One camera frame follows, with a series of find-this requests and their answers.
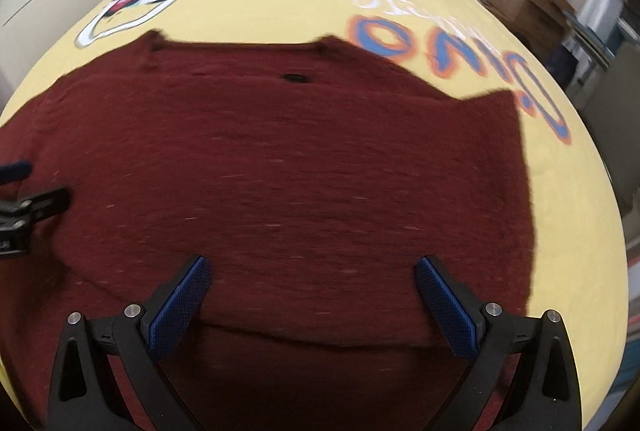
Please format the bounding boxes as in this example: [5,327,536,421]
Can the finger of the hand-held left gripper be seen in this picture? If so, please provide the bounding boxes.
[0,162,34,184]
[0,187,69,258]

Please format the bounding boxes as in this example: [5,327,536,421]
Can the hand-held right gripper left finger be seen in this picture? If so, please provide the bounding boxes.
[47,254,212,431]

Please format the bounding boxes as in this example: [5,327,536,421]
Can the maroon knit sweater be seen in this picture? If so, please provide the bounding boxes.
[0,30,538,431]

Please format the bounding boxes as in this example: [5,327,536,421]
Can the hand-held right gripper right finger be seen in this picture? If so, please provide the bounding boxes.
[415,255,583,431]

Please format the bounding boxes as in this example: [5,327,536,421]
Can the yellow printed blanket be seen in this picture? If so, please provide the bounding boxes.
[0,0,628,431]

